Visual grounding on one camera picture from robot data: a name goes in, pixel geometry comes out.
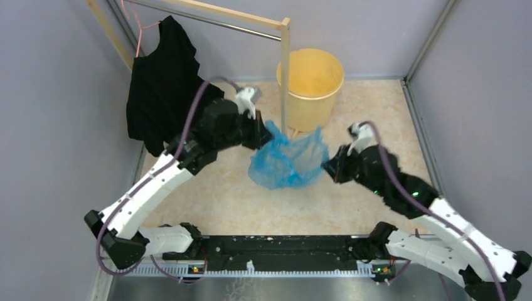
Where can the wooden clothes rack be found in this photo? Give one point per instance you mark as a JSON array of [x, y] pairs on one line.
[[282, 26]]

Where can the yellow plastic trash bin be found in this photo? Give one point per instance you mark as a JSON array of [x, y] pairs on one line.
[[315, 80]]

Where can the black hanging shirt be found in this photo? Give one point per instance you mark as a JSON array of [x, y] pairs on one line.
[[162, 88]]

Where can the white slotted cable duct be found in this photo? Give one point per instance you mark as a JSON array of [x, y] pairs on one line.
[[186, 270]]

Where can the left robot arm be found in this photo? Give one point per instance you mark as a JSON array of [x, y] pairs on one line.
[[118, 228]]

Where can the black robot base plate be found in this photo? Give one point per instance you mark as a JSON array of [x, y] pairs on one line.
[[297, 253]]

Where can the pink clothes hanger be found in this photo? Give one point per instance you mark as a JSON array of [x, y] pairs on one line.
[[130, 11]]

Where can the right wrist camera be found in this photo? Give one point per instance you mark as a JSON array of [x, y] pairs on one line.
[[362, 135]]

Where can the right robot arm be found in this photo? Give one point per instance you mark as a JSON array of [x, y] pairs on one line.
[[483, 268]]

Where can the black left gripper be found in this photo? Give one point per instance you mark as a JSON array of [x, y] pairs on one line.
[[260, 135]]

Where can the blue plastic trash bag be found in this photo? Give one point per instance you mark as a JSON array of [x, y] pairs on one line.
[[289, 163]]

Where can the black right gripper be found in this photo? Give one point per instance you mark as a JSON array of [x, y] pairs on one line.
[[335, 167]]

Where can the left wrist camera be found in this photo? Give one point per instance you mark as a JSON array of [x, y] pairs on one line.
[[246, 98]]

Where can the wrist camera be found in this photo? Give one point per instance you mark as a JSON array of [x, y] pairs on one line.
[[246, 98], [362, 135]]

